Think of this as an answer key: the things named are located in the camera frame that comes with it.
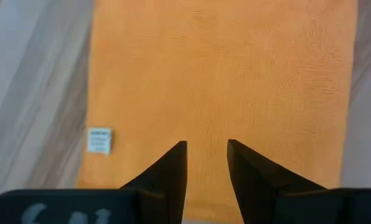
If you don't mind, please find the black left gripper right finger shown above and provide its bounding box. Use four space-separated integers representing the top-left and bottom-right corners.
227 139 371 224

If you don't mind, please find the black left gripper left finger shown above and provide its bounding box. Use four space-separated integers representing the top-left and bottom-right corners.
0 140 189 224

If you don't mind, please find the orange microfiber towel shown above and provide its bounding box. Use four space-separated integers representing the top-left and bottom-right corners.
75 0 360 224

